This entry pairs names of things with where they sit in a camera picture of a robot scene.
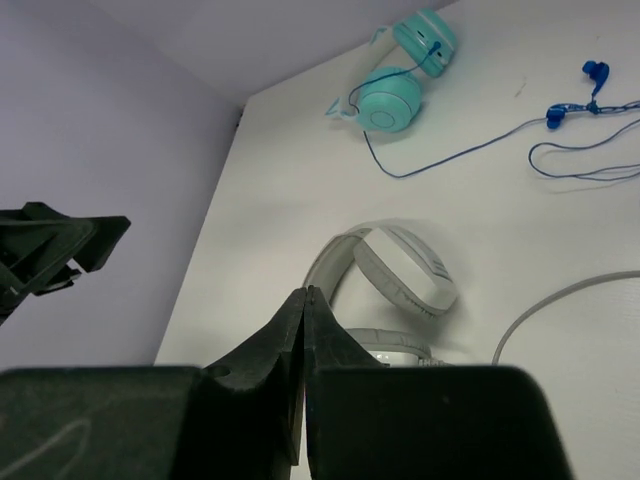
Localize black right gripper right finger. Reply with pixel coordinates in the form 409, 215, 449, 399
303, 286, 390, 479

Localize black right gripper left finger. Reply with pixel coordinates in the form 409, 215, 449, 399
206, 288, 306, 479

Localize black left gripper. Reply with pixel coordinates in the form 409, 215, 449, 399
1, 202, 131, 320

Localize white grey over-ear headphones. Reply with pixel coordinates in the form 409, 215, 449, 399
303, 222, 458, 367

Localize teal cat-ear headphones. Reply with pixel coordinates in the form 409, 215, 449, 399
325, 8, 458, 133

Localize blue teal-headphone cable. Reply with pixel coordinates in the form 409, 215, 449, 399
348, 40, 551, 179

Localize blue wired earbuds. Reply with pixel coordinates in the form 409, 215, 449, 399
526, 60, 639, 184

